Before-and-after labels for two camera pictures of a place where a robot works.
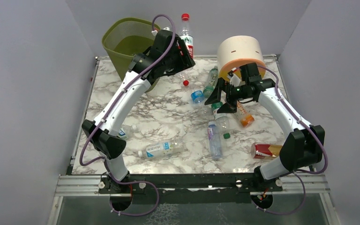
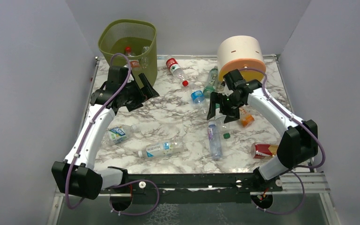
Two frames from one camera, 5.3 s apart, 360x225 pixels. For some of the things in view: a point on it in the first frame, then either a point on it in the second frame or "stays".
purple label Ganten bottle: (214, 140) stays
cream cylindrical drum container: (235, 51) stays
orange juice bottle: (246, 118) stays
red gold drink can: (265, 151) stays
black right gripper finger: (215, 95) to (215, 98)
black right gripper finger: (229, 107) to (228, 118)
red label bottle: (185, 36) to (134, 60)
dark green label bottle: (125, 130) stays
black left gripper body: (184, 53) to (139, 94)
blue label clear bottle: (198, 96) stays
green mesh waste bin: (125, 38) stays
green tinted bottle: (212, 81) stays
